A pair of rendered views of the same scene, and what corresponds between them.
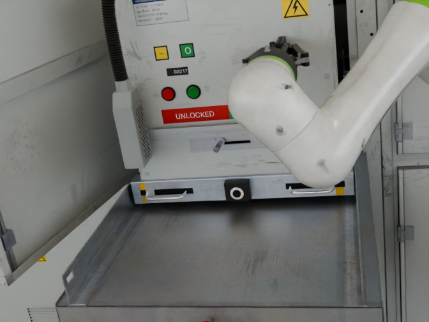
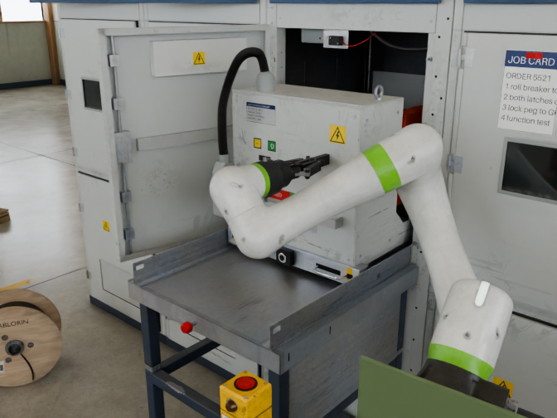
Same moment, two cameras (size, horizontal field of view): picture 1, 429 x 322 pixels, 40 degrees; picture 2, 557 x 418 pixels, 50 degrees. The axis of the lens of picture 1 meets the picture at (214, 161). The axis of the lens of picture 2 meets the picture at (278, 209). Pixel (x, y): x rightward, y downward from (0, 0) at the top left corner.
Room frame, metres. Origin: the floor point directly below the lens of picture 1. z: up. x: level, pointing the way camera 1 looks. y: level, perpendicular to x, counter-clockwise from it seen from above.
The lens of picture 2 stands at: (-0.30, -0.81, 1.65)
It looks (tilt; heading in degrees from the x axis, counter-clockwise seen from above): 19 degrees down; 27
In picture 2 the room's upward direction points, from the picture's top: straight up
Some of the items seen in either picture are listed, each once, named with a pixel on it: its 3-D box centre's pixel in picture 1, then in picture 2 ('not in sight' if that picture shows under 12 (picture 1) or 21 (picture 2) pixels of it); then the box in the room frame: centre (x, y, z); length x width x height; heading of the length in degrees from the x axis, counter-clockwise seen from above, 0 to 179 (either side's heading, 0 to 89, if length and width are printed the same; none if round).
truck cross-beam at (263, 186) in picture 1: (240, 184); (292, 253); (1.29, -0.05, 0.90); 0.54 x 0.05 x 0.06; 76
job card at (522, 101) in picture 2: not in sight; (529, 92); (1.38, -0.68, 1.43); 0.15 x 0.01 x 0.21; 76
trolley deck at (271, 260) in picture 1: (238, 226); (276, 281); (1.22, -0.03, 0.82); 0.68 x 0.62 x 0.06; 166
